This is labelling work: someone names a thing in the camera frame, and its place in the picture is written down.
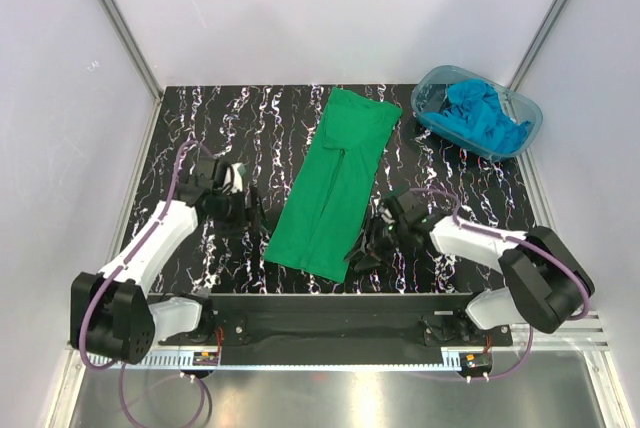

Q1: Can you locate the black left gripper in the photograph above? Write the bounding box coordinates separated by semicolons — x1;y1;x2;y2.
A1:
207;185;270;239

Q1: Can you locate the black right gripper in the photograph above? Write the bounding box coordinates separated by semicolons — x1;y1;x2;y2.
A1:
343;214;409;271

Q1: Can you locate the green t shirt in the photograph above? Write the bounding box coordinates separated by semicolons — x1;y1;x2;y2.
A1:
264;88;402;283

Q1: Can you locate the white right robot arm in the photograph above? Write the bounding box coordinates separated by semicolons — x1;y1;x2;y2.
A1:
344;188;595;345

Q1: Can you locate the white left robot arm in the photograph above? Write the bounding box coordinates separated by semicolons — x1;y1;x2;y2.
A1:
70;157;264;368

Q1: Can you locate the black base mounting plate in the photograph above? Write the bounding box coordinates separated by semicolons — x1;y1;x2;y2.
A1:
163;294;513;361

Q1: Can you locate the clear blue plastic bin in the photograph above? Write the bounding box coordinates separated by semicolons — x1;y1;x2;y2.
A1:
411;65;543;161

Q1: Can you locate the blue t shirt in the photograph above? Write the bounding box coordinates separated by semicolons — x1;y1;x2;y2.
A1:
419;79;531;159

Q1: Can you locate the white slotted cable duct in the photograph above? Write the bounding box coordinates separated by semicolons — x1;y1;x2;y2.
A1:
127;347;492;373

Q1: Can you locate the aluminium front frame rail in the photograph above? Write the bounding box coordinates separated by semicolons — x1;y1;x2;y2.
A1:
47;314;639;427

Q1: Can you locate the left aluminium corner post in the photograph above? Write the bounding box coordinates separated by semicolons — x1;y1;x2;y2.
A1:
98;0;164;102

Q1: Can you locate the aluminium corner post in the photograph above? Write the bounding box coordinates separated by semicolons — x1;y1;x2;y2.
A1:
98;0;164;102
508;0;571;91

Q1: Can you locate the right aluminium corner post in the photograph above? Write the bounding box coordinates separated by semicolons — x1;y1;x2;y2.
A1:
508;0;571;91

